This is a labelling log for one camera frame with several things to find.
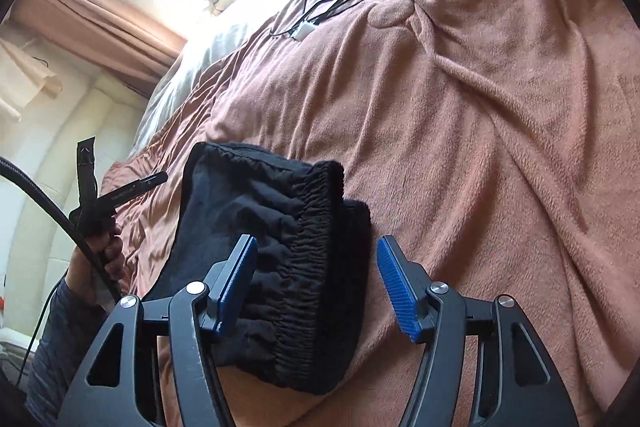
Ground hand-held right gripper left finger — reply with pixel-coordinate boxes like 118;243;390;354
55;234;259;427

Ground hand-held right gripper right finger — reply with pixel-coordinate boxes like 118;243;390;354
376;235;581;427

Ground black pants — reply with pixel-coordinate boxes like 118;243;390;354
141;143;372;395

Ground person's left forearm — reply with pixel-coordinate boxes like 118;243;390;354
25;279;113;423

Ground person's left hand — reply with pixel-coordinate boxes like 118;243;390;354
64;223;126;308

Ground cream padded headboard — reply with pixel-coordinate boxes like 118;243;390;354
0;74;151;343

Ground white bed sheet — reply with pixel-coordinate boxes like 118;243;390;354
127;0;351;158

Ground cream sheer curtain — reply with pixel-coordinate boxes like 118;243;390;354
0;24;63;118

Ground brown curtain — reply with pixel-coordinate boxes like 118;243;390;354
10;0;188;98

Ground brown fleece blanket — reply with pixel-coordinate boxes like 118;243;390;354
100;0;640;427

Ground black braided cable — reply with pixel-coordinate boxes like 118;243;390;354
0;158;123;308

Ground thin black cable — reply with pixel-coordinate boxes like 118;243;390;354
14;284;57;383

